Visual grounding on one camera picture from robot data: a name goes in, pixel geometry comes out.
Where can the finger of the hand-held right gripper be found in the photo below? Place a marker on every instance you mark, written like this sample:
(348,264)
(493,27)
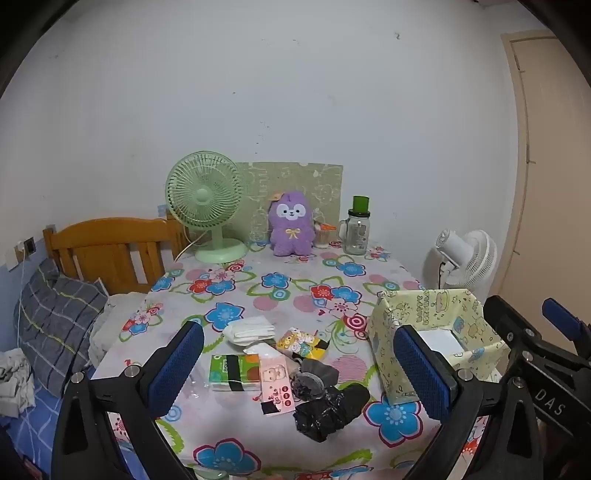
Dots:
(508,325)
(561,318)

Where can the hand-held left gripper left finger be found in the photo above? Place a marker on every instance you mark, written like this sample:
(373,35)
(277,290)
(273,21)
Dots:
(178,364)

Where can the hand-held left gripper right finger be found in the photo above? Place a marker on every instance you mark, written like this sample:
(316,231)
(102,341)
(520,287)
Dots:
(422,374)

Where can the white tissue pack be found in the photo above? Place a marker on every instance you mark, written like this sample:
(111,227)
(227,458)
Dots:
(441,344)

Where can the yellow-green fabric storage box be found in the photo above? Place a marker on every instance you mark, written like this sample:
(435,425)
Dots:
(466,314)

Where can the green tissue pack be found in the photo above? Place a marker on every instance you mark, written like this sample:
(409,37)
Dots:
(221,369)

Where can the white pads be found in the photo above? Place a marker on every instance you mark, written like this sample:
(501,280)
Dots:
(247,330)

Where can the pale pink tissue pack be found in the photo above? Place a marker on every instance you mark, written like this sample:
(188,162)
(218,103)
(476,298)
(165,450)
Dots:
(263,350)

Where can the black plastic bag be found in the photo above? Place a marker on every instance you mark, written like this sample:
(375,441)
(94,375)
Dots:
(323,415)

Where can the yellow cartoon tissue pack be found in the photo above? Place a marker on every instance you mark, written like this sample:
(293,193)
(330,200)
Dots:
(295,339)

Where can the white standing fan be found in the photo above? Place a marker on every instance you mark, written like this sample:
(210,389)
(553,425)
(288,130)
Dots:
(471,263)

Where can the grey plaid pillow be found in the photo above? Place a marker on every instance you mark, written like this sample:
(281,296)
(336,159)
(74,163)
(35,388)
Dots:
(55,314)

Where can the floral tablecloth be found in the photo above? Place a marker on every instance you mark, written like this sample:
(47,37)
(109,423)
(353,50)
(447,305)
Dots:
(295,286)

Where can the wooden headboard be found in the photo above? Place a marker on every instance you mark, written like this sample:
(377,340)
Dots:
(106,230)

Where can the glass jar with green lid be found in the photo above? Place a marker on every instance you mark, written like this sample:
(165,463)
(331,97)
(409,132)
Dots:
(356,235)

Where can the beige door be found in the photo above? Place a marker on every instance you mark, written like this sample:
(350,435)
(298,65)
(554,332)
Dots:
(554,161)

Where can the crumpled grey white cloth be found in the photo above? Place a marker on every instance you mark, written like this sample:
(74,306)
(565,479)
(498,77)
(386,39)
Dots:
(14,378)

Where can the small jar with orange lid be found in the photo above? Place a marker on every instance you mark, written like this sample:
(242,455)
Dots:
(323,237)

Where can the green desk fan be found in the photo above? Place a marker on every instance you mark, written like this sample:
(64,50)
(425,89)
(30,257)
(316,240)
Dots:
(203,194)

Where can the purple plush toy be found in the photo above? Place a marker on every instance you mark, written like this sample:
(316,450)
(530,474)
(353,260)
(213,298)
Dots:
(293,230)

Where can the green patterned board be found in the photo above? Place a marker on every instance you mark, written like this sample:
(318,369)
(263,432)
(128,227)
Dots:
(300,180)

